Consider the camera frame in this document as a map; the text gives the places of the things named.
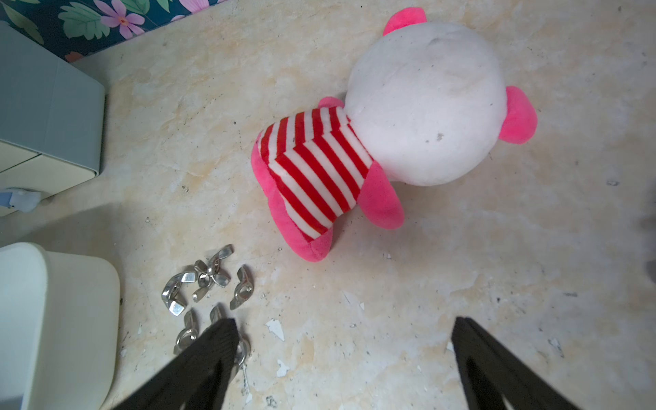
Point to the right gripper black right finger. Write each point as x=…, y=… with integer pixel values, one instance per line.
x=492, y=377

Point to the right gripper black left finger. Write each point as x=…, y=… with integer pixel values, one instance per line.
x=197, y=378

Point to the silver wing nut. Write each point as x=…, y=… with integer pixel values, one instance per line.
x=189, y=334
x=243, y=353
x=203, y=279
x=171, y=296
x=244, y=288
x=217, y=313
x=215, y=271

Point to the white storage tray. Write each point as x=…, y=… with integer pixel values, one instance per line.
x=59, y=328

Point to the pale blue drawer box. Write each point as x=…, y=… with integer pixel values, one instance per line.
x=52, y=120

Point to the pink white striped plush toy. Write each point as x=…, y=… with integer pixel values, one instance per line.
x=425, y=105

